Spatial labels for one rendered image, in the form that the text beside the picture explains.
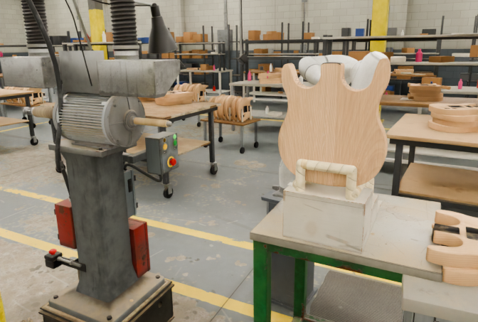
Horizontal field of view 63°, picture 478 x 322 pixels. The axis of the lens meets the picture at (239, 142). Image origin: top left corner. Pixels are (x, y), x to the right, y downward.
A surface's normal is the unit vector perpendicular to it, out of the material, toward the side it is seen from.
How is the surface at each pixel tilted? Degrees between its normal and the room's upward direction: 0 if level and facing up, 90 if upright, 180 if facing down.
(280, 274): 90
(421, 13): 90
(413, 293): 0
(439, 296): 0
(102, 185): 90
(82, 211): 90
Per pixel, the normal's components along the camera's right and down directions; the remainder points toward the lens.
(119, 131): 0.84, 0.19
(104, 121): -0.44, 0.08
